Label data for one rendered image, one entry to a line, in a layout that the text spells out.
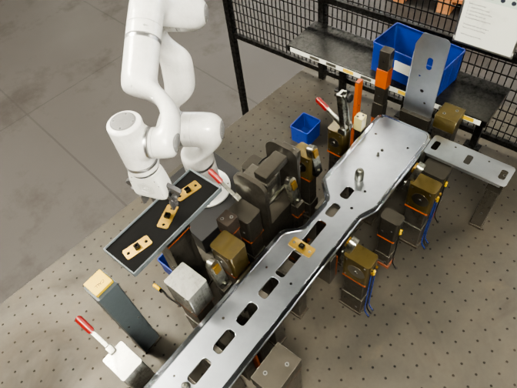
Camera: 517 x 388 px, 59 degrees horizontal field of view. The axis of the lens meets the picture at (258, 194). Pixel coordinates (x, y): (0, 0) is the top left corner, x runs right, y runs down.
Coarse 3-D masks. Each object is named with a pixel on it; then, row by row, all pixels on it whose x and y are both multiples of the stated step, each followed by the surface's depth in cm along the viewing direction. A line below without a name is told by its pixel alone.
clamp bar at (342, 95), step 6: (342, 90) 155; (336, 96) 154; (342, 96) 154; (348, 96) 152; (342, 102) 155; (348, 102) 158; (342, 108) 156; (348, 108) 159; (342, 114) 158; (348, 114) 161; (342, 120) 160; (348, 120) 163; (342, 126) 163; (348, 126) 165
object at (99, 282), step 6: (96, 276) 127; (102, 276) 127; (90, 282) 126; (96, 282) 126; (102, 282) 126; (108, 282) 126; (90, 288) 125; (96, 288) 125; (102, 288) 125; (96, 294) 124
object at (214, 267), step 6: (210, 258) 133; (210, 264) 132; (216, 264) 133; (210, 270) 133; (216, 270) 133; (222, 270) 136; (216, 276) 135; (222, 276) 137; (216, 282) 137; (222, 282) 138; (228, 282) 141; (222, 288) 139
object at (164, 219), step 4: (168, 204) 140; (168, 208) 139; (176, 208) 138; (164, 212) 138; (168, 212) 136; (172, 212) 137; (164, 216) 136; (168, 216) 136; (172, 216) 137; (160, 220) 136; (164, 220) 136; (168, 220) 136; (160, 224) 135; (168, 224) 135; (164, 228) 134
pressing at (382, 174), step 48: (384, 144) 167; (336, 192) 156; (384, 192) 154; (288, 240) 146; (336, 240) 145; (240, 288) 138; (288, 288) 136; (192, 336) 130; (240, 336) 129; (192, 384) 123
